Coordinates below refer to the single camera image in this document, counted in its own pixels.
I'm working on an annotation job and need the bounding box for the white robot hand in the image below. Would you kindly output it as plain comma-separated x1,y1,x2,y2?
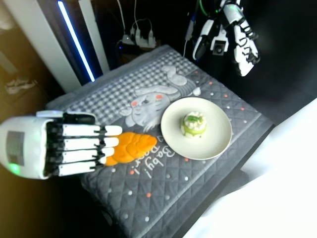
0,110,123,180
192,1,261,77

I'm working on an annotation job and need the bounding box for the green and white toy cake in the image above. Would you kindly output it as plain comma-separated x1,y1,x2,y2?
181,111,208,137

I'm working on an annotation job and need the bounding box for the orange croissant bread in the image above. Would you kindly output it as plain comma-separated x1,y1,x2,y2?
105,132,158,167

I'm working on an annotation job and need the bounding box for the cream round plate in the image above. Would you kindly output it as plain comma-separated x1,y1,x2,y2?
160,97,233,161

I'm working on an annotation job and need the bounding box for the white shoe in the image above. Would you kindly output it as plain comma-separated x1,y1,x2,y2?
4,78,38,95

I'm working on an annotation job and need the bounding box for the white pillar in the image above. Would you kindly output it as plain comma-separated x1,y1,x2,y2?
2,0,110,93

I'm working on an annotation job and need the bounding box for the white power strip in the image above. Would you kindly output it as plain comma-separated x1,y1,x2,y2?
120,33,157,48

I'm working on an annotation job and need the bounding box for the blue light strip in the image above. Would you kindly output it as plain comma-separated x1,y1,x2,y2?
57,0,96,83

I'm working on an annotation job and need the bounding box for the grey quilt with printed bear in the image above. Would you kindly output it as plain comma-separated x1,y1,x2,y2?
46,44,274,238

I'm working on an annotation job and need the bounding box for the white smooth panel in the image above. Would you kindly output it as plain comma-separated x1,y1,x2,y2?
183,98,317,238

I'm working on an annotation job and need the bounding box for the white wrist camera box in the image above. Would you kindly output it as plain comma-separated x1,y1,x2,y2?
210,37,229,56

